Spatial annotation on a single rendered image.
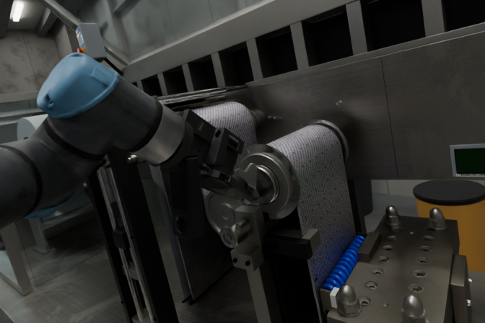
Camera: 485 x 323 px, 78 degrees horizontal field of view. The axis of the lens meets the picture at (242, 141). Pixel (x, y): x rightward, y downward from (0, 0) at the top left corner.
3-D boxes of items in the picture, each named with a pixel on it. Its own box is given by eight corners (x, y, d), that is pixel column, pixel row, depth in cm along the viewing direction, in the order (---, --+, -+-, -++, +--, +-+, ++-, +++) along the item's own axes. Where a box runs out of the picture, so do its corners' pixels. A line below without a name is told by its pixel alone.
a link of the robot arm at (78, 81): (31, 93, 34) (76, 35, 33) (115, 136, 42) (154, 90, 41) (25, 127, 28) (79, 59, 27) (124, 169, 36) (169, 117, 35)
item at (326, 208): (314, 298, 56) (296, 205, 53) (354, 237, 74) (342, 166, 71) (317, 298, 56) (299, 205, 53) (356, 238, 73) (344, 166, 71)
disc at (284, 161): (242, 216, 62) (226, 147, 60) (243, 215, 62) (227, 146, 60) (306, 222, 52) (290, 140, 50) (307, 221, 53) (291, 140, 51)
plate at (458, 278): (457, 338, 54) (449, 283, 52) (459, 302, 62) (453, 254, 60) (474, 343, 52) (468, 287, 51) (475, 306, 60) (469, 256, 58)
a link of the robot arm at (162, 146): (149, 151, 34) (114, 154, 40) (179, 166, 38) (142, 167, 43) (170, 96, 37) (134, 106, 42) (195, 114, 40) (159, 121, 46)
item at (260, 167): (280, 179, 51) (269, 213, 54) (286, 175, 53) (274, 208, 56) (246, 159, 55) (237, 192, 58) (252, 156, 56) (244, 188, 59)
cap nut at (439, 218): (427, 228, 69) (424, 210, 68) (429, 221, 72) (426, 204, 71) (446, 230, 67) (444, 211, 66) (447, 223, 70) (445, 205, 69)
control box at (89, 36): (78, 65, 89) (68, 30, 88) (101, 63, 93) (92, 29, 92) (83, 59, 84) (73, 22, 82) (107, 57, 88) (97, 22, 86)
